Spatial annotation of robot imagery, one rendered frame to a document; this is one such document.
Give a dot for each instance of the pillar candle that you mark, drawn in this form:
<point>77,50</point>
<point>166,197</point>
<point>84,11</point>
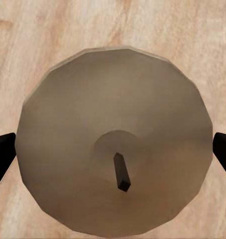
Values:
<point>114,141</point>

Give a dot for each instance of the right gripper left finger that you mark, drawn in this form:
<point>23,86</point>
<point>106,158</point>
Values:
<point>7,152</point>

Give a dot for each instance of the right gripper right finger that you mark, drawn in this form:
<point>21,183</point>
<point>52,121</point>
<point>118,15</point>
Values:
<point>219,148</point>

